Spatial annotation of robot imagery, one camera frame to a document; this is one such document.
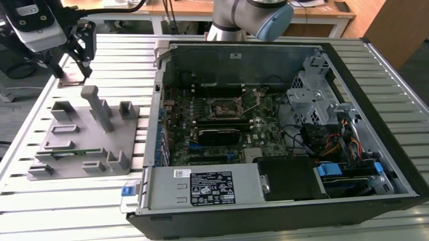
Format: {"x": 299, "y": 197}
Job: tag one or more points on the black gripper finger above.
{"x": 90, "y": 42}
{"x": 55, "y": 65}

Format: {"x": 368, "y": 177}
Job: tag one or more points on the CPU socket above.
{"x": 223, "y": 108}

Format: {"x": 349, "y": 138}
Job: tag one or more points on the black mesh waste bin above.
{"x": 17, "y": 71}

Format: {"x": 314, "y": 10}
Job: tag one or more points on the white flat box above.
{"x": 115, "y": 4}

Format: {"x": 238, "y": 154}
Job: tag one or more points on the grey parts rack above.
{"x": 83, "y": 150}

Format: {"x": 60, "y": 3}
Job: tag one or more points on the green RAM stick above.
{"x": 83, "y": 151}

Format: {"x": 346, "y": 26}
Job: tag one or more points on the black RAM slot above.
{"x": 218, "y": 93}
{"x": 218, "y": 87}
{"x": 222, "y": 122}
{"x": 222, "y": 127}

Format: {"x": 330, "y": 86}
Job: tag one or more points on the small black graphics card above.
{"x": 218, "y": 138}

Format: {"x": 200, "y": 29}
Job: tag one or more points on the blue case latch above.
{"x": 128, "y": 190}

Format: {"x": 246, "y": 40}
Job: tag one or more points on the silver power supply unit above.
{"x": 160, "y": 185}

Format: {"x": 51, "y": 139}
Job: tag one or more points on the green motherboard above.
{"x": 267, "y": 120}

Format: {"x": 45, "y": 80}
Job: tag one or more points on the silver chipset heatsink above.
{"x": 253, "y": 154}

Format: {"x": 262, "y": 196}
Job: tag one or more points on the silver drive cage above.
{"x": 307, "y": 100}

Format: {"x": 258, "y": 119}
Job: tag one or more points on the black phone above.
{"x": 343, "y": 7}

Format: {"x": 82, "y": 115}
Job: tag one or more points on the black plastic cover box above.
{"x": 287, "y": 178}

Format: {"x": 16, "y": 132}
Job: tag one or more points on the black PC case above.
{"x": 234, "y": 223}

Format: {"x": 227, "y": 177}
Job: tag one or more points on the blue disk carrier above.
{"x": 327, "y": 170}

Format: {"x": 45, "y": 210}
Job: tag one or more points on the brown wooden cabinet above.
{"x": 396, "y": 30}

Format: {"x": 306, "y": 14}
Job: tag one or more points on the blue plastic clip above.
{"x": 378, "y": 167}

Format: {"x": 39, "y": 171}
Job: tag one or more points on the wooden desk white frame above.
{"x": 318, "y": 15}
{"x": 90, "y": 3}

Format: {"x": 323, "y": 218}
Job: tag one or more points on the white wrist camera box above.
{"x": 40, "y": 37}

